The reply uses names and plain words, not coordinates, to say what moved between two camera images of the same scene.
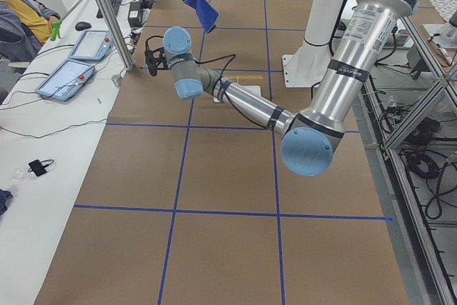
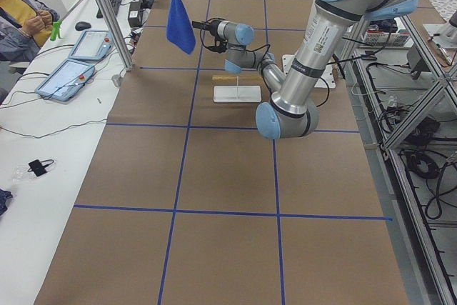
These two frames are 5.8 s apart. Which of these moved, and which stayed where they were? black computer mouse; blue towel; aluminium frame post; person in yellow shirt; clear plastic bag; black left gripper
Moved: blue towel; black left gripper
Stayed: black computer mouse; aluminium frame post; clear plastic bag; person in yellow shirt
